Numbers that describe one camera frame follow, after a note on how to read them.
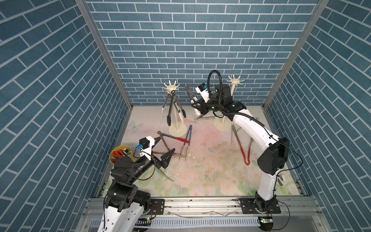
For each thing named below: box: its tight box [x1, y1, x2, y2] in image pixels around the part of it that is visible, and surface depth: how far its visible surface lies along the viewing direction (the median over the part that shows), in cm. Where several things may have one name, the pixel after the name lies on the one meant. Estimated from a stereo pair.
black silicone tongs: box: [167, 90, 187, 127], surface depth 80 cm
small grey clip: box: [277, 174, 287, 187], surface depth 82 cm
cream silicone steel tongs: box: [160, 93, 185, 123], surface depth 83 cm
